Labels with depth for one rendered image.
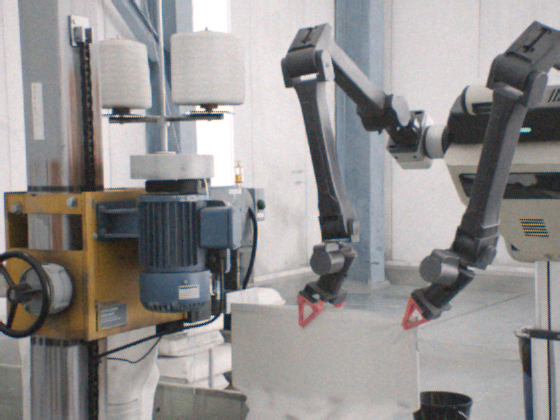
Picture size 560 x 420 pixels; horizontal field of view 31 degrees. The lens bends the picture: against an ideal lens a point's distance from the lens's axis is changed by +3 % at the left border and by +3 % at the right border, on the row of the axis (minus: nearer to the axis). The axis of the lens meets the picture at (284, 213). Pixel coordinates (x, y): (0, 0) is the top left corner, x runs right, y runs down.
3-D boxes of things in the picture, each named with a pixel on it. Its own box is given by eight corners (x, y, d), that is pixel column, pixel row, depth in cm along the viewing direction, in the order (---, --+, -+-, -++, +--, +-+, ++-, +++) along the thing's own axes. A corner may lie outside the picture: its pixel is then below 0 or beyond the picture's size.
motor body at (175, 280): (224, 306, 217) (223, 193, 216) (180, 316, 204) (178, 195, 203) (170, 302, 225) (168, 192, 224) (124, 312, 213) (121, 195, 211)
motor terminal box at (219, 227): (244, 257, 217) (243, 204, 217) (235, 262, 207) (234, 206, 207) (207, 257, 218) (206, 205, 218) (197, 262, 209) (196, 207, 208)
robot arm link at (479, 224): (554, 70, 190) (511, 51, 198) (532, 74, 187) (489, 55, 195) (500, 265, 211) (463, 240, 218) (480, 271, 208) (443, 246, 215)
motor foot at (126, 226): (167, 239, 218) (166, 200, 218) (130, 243, 208) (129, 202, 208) (134, 238, 223) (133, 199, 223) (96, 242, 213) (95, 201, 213)
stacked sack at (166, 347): (229, 350, 546) (228, 325, 545) (173, 364, 513) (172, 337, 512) (144, 339, 587) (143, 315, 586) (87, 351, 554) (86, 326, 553)
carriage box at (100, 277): (189, 318, 238) (187, 188, 237) (87, 343, 210) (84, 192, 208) (111, 312, 252) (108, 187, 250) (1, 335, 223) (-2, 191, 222)
